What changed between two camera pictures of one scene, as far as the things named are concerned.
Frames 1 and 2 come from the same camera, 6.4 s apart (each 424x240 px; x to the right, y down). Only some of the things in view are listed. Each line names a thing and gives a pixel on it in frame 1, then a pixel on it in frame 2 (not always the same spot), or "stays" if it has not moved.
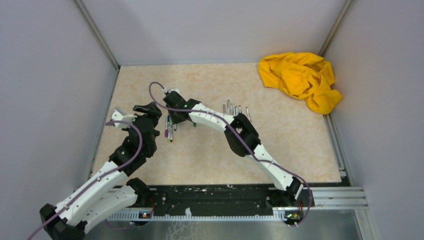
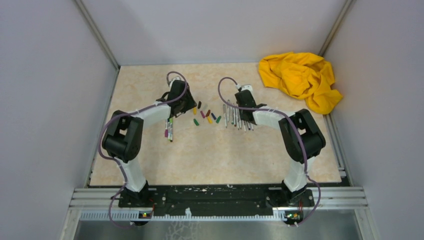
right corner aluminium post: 349,4 stays
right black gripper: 173,119 → 241,115
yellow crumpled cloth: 302,75 stays
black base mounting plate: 228,200 stays
